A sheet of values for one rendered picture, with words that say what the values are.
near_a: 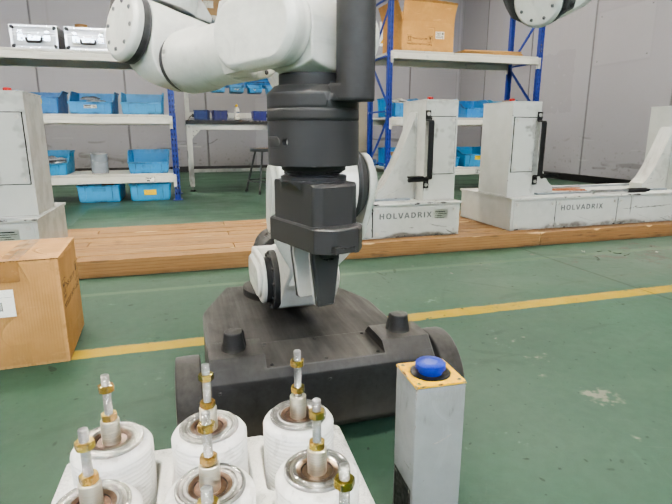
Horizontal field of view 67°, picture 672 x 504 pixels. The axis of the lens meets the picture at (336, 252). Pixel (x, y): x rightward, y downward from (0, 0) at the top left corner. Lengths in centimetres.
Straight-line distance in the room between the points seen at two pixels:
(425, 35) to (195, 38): 524
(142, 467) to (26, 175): 201
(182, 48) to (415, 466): 58
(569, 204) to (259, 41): 292
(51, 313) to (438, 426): 116
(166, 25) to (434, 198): 231
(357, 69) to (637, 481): 94
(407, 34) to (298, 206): 525
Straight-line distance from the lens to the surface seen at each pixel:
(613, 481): 114
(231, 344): 101
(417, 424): 69
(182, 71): 62
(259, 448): 79
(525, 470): 111
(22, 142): 258
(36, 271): 156
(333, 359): 102
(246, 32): 49
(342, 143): 47
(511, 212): 305
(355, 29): 46
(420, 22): 579
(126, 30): 67
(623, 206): 356
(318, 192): 46
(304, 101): 46
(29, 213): 261
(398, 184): 285
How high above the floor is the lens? 63
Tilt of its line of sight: 13 degrees down
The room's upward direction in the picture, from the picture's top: straight up
